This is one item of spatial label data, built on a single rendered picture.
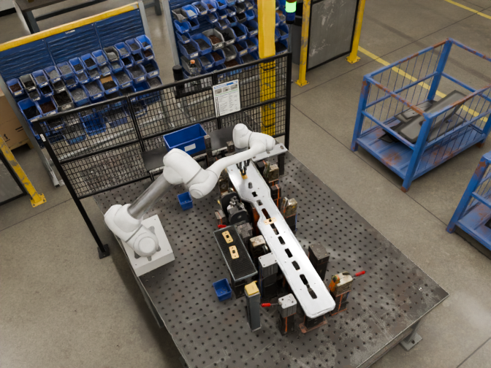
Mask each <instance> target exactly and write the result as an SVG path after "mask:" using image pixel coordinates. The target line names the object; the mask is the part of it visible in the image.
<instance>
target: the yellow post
mask: <svg viewBox="0 0 491 368"><path fill-rule="evenodd" d="M257 3H258V29H259V59H262V58H266V57H270V56H273V55H275V40H274V35H275V0H257ZM261 70H262V73H263V72H265V74H264V73H263V74H262V79H263V78H265V79H263V80H262V90H264V89H267V88H270V84H269V82H272V81H273V77H271V78H269V76H273V71H270V66H267V67H266V66H265V67H262V68H259V73H261ZM266 71H270V72H268V73H266ZM266 77H268V78H266ZM259 79H261V74H260V75H259ZM264 83H268V84H265V85H263V84H264ZM269 93H270V89H267V90H264V91H262V94H261V91H260V96H261V97H260V101H264V100H267V99H270V95H269ZM264 94H265V95H266V94H268V95H266V96H264ZM272 108H273V105H272V104H271V105H268V109H269V110H268V124H270V123H273V119H272V118H273V114H272V113H273V110H270V109H272ZM270 114H272V115H270ZM269 119H271V120H269ZM265 120H267V116H265ZM262 121H264V117H262V118H261V126H263V134H267V126H266V125H267V121H265V130H266V131H264V122H262Z"/></svg>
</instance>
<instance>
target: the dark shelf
mask: <svg viewBox="0 0 491 368"><path fill-rule="evenodd" d="M242 124H244V125H245V126H246V127H247V129H248V130H249V131H252V132H254V131H253V130H252V128H251V127H250V126H249V124H248V122H247V121H246V122H242ZM236 125H237V124H235V125H233V126H228V127H226V128H223V129H219V130H216V131H212V132H209V133H207V135H209V136H210V140H211V147H212V150H213V151H212V153H215V152H218V151H220V150H224V149H227V142H229V141H233V129H234V127H235V126H236ZM233 142H234V141H233ZM167 153H168V151H167V149H166V145H165V146H162V147H158V148H155V149H152V150H148V151H145V152H143V153H140V155H141V157H142V160H143V163H144V165H145V169H146V171H147V173H150V172H155V171H157V170H160V169H163V168H164V167H165V165H164V162H163V159H164V156H165V155H166V154H167ZM206 155H207V153H206V149H204V150H201V151H199V152H196V153H193V154H191V155H190V156H191V157H192V158H193V159H195V158H199V157H202V156H206Z"/></svg>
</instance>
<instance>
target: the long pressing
mask: <svg viewBox="0 0 491 368"><path fill-rule="evenodd" d="M247 167H248V168H247V170H246V174H247V176H248V178H246V179H243V178H242V176H241V174H240V170H239V169H238V168H237V166H236V164H233V165H231V166H228V167H226V168H227V175H228V177H229V179H230V181H231V182H232V184H233V186H234V188H235V190H236V191H237V194H238V196H239V197H240V199H241V200H242V201H244V202H249V203H252V204H253V206H254V207H255V209H256V211H257V212H258V214H259V220H258V222H257V227H258V229H259V231H260V233H261V235H262V236H263V237H264V240H265V242H266V243H267V246H268V248H269V249H270V251H271V253H274V255H275V257H276V258H277V260H278V266H279V267H280V269H281V271H282V273H283V275H284V277H285V278H286V281H287V283H288V284H289V286H290V288H291V290H292V291H293V293H294V295H295V297H296V299H297V301H298V302H299V304H300V306H301V308H302V310H303V312H304V313H305V315H306V316H307V317H308V318H316V317H318V316H320V315H323V314H325V313H328V312H329V311H332V310H334V309H335V301H334V300H333V298H332V297H331V295H330V293H329V291H328V290H327V288H326V287H325V285H324V284H323V282H322V280H321V278H320V277H319V275H318V274H317V272H316V270H315V269H314V267H313V265H312V264H311V262H310V261H309V259H308V257H307V256H306V254H305V252H304V251H303V249H302V248H301V246H300V244H299V242H298V241H297V239H296V238H295V236H294V235H293V233H292V231H291V229H290V228H289V226H288V225H287V223H286V221H285V220H284V218H283V216H282V214H281V213H280V212H279V210H278V208H277V207H276V205H275V203H274V201H273V200H272V199H271V196H270V189H269V187H268V185H267V183H266V182H265V181H264V179H263V177H262V176H261V174H260V173H259V170H258V169H257V168H256V166H255V164H254V163H253V161H252V160H251V158H250V164H249V166H247ZM249 182H252V184H253V188H248V183H249ZM253 192H256V194H257V197H254V196H253V195H252V193H253ZM258 200H260V201H261V202H262V204H263V205H262V206H259V205H258V204H257V202H256V201H258ZM262 209H266V211H267V213H268V214H269V216H270V218H274V217H275V218H276V220H277V221H276V222H274V224H275V227H276V228H277V230H278V231H279V233H280V234H279V235H275V233H274V231H273V230H272V228H271V226H270V224H267V225H265V224H264V221H265V220H267V219H266V217H265V216H264V214H263V212H262ZM284 232H285V233H284ZM278 237H282V238H283V240H284V242H285V243H286V244H285V245H281V244H280V242H279V240H278ZM287 248H288V249H289V250H290V252H291V254H292V255H293V256H292V257H291V258H289V257H288V256H287V254H286V252H285V249H287ZM285 261H286V263H285ZM293 261H296V262H297V264H298V266H299V267H300V270H299V271H296V269H295V268H294V266H293V265H292V262H293ZM300 275H304V276H305V278H306V280H307V281H308V284H310V288H312V289H313V292H314V293H315V295H316V297H317V298H316V299H312V298H311V295H310V294H309V293H308V289H310V288H307V287H306V285H304V284H303V282H302V280H301V279H300ZM300 289H302V290H300Z"/></svg>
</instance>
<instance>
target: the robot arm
mask: <svg viewBox="0 0 491 368"><path fill-rule="evenodd" d="M233 141H234V144H235V151H236V152H237V154H234V155H231V156H227V157H225V158H222V159H220V160H218V161H217V162H215V163H214V164H213V165H211V166H210V167H209V168H207V169H206V170H204V169H203V168H201V166H200V165H199V164H198V163H197V162H196V161H195V160H194V159H193V158H192V157H191V156H190V155H188V154H187V153H185V152H184V151H182V150H179V149H175V148H173V149H172V150H171V151H170V152H168V153H167V154H166V155H165V156H164V159H163V162H164V165H165V167H164V171H163V173H162V174H161V175H160V176H159V177H158V178H157V179H156V180H155V181H154V182H153V183H152V184H151V185H150V186H149V187H148V188H147V189H146V190H145V191H144V192H143V193H142V194H141V195H140V196H139V197H138V198H137V199H136V200H135V201H134V202H133V203H132V204H125V205H124V206H121V205H119V204H117V205H113V206H112V207H111V208H110V209H109V210H108V211H107V212H106V214H105V215H104V221H105V223H106V224H107V226H108V228H109V229H110V230H111V231H112V232H113V233H114V234H115V235H116V236H118V237H119V238H120V239H122V240H123V241H124V242H125V243H126V244H127V245H128V246H129V247H130V248H131V249H132V250H133V251H134V257H135V258H136V259H138V258H139V257H141V256H142V257H147V258H148V261H151V260H152V258H151V256H152V255H153V254H154V253H155V252H159V251H160V250H161V248H160V246H159V240H158V238H157V236H156V233H155V227H154V226H150V227H149V228H146V227H145V226H143V225H142V224H141V223H142V220H143V215H144V214H145V213H146V212H147V211H149V209H150V208H152V206H153V205H155V204H156V203H157V202H158V201H159V200H160V199H161V198H162V197H163V196H164V195H165V194H166V193H167V192H169V191H170V190H171V189H172V188H173V187H174V186H175V185H178V184H181V183H185V184H186V185H187V186H188V187H189V191H190V194H191V195H192V196H193V197H194V198H196V199H199V198H202V197H203V196H205V195H207V194H208V193H210V192H211V191H212V190H213V188H214V187H215V185H216V183H217V181H218V178H219V176H220V174H221V171H222V170H223V169H225V168H226V167H228V166H231V165H233V164H236V166H237V168H238V169H239V170H240V172H241V175H242V176H243V170H244V173H245V175H246V170H247V168H248V167H247V166H249V164H250V158H253V157H254V156H256V155H257V154H260V153H263V152H265V151H267V152H268V151H271V150H273V149H274V148H275V140H274V138H272V137H271V136H269V135H266V134H262V133H256V132H252V131H249V130H248V129H247V127H246V126H245V125H244V124H242V123H240V124H237V125H236V126H235V127H234V129H233ZM248 147H251V149H250V150H248ZM246 160H247V163H246ZM242 161H243V162H244V166H243V168H242ZM238 163H239V166H238Z"/></svg>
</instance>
